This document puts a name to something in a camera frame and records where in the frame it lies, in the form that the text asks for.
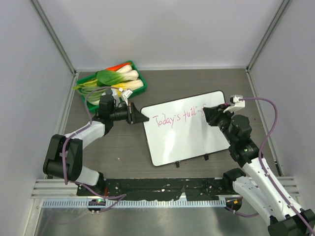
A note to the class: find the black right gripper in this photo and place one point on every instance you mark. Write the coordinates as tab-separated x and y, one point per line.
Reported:
213	114

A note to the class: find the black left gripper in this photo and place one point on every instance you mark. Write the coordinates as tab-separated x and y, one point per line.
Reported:
134	116

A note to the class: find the white whiteboard black frame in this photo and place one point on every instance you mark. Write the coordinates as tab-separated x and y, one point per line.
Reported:
177	130

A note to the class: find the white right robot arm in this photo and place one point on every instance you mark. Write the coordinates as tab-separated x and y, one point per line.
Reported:
255	181

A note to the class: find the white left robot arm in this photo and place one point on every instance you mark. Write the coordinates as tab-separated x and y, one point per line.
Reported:
64	157

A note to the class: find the yellow white cabbage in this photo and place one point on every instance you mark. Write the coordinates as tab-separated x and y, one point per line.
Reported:
132	85

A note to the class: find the white bottle grey cap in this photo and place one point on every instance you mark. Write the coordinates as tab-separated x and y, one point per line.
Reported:
114	92

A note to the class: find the white bok choy stalk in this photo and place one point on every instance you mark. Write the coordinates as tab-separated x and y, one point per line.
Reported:
125	69

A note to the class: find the green bok choy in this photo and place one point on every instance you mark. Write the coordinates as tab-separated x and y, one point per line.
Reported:
110	78

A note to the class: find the green long beans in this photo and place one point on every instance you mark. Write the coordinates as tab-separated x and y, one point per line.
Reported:
91	93

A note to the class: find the orange carrot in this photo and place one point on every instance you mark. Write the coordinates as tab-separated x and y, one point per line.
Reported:
117	67

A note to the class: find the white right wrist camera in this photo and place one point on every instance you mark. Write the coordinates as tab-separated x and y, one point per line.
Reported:
237	103

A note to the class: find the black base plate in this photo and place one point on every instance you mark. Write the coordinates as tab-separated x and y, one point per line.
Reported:
161	189

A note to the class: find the slotted grey cable duct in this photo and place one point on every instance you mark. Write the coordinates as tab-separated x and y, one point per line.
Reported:
95	203

